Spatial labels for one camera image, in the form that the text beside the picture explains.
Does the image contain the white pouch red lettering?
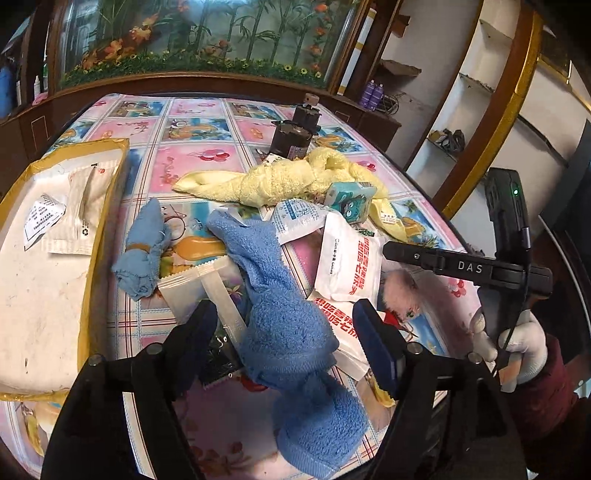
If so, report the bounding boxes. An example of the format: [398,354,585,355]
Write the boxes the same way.
[314,212,382,305]

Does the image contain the small blue cloth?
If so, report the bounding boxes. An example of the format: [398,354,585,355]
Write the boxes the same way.
[111,198,171,301]

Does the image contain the large blue terry towel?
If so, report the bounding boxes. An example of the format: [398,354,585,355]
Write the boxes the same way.
[206,209,369,479]

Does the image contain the right white gloved hand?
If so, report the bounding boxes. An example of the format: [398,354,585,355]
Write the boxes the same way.
[470,310,548,393]

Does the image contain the teal tissue pack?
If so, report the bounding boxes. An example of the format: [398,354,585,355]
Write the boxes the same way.
[324,182,377,224]

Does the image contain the clear zip bag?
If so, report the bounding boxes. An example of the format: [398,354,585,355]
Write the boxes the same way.
[157,256,249,349]

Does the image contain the yellow cardboard box tray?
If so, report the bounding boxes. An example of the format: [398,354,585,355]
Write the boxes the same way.
[1,139,129,403]

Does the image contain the white printed blue packet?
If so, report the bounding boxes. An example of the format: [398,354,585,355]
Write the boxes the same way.
[262,199,329,245]

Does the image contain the yellow terry towel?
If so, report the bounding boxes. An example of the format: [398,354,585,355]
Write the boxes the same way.
[172,147,409,243]

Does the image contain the purple spray bottle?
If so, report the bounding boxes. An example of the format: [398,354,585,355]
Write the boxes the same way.
[368,84,384,111]
[360,80,375,108]

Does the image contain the white desiccant packet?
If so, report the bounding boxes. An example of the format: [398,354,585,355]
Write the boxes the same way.
[23,194,66,251]

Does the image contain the dark wooden cabinet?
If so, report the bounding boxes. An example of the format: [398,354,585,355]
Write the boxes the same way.
[1,1,401,189]

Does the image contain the colourful cartoon tablecloth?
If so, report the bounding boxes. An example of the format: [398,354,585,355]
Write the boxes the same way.
[0,93,484,480]

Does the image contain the dark jar with cork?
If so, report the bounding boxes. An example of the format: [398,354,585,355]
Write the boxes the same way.
[293,93,321,135]

